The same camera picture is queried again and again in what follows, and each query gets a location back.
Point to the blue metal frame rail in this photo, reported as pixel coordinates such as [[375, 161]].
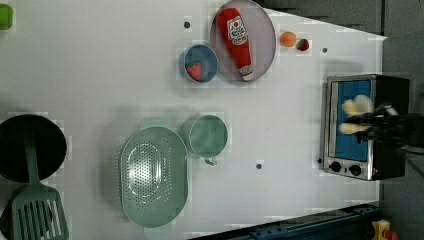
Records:
[[350, 223]]

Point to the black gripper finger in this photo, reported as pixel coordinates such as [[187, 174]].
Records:
[[363, 119], [364, 136]]

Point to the red plush strawberry in bowl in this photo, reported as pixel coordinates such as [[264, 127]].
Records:
[[194, 70]]

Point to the blue bowl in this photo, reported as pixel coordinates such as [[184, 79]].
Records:
[[202, 54]]

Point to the orange plush fruit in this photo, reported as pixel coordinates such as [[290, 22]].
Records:
[[288, 39]]

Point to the black silver toaster oven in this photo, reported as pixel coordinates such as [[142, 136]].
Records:
[[372, 160]]

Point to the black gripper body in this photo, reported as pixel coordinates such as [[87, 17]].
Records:
[[401, 129]]

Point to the green slotted spatula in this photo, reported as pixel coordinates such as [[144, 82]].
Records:
[[37, 211]]

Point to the black round pan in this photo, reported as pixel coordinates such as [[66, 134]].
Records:
[[50, 144]]

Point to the grey round plate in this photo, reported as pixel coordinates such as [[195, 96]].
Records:
[[261, 35]]

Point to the red plush ketchup bottle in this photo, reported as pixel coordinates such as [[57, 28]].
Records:
[[234, 34]]

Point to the small red plush strawberry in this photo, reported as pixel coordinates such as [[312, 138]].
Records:
[[303, 45]]

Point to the green oval colander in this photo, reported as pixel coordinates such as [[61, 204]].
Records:
[[153, 177]]

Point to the lime green object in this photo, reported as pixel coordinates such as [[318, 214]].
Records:
[[6, 16]]

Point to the green mug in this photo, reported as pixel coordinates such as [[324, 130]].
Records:
[[206, 137]]

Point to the yellow plush peeled banana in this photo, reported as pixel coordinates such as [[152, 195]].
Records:
[[360, 105]]

